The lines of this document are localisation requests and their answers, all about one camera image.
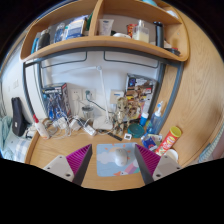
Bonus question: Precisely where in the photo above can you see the small blue white-capped bottle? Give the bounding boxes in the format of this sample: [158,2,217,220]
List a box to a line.
[139,112,150,128]

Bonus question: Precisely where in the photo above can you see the white wall box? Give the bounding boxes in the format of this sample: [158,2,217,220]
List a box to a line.
[109,89,125,105]

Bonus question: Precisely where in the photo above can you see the teal round tin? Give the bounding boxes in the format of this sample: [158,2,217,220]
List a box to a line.
[127,123,145,139]

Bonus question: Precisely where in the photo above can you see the black ruler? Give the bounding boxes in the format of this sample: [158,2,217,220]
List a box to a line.
[107,131,124,142]

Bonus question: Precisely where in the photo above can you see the wooden shelf unit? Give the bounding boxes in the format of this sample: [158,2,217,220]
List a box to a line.
[19,0,191,64]

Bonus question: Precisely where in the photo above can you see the brown tree figure toy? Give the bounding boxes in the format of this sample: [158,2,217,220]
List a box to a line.
[113,96,133,136]

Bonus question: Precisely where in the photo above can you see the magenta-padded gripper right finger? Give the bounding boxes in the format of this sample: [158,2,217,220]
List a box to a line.
[134,144,183,185]

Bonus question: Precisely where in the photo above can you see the steel cup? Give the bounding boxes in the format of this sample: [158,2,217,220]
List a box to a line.
[81,105,94,121]

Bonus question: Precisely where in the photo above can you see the white red-pump lotion bottle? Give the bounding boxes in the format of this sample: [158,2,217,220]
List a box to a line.
[32,114,50,140]

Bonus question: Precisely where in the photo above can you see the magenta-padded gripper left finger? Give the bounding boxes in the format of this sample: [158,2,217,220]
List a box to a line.
[42,143,93,186]

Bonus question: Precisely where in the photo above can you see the red yellow-lidded chips can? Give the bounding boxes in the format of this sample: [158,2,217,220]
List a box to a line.
[154,125,183,157]

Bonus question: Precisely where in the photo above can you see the colourful figure box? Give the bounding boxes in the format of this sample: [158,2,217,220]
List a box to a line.
[124,73,158,121]

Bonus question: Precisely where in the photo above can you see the black pouch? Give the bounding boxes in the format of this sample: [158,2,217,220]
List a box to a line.
[10,97,28,138]

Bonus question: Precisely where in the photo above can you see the white cup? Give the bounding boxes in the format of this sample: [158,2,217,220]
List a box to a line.
[164,148,180,164]

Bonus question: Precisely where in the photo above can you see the grey computer mouse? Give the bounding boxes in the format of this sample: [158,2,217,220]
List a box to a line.
[113,147,129,167]

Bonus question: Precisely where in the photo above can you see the clear blue spray bottle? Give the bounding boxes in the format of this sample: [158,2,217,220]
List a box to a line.
[146,100,165,135]

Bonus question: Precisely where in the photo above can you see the plaid bedding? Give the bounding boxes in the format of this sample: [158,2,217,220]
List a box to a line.
[4,133,34,161]

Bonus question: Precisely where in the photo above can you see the white wall socket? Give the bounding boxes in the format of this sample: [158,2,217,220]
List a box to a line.
[70,88,83,102]
[83,88,97,102]

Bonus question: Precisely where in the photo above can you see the blue robot model kit box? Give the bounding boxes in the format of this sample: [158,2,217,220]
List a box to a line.
[41,82,72,121]

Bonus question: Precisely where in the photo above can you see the tangled white cables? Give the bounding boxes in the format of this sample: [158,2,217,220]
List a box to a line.
[43,114,88,140]

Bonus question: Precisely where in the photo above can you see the white power strip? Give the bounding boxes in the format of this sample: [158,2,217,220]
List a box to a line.
[83,124,98,137]

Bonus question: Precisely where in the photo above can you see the pastel printed mouse pad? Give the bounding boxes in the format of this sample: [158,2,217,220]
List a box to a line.
[96,142,142,178]

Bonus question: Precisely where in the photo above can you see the blue packet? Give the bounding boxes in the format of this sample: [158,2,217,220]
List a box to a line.
[141,134,159,152]

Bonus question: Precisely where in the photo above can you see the teal cloth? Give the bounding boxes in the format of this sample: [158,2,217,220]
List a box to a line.
[0,114,13,148]

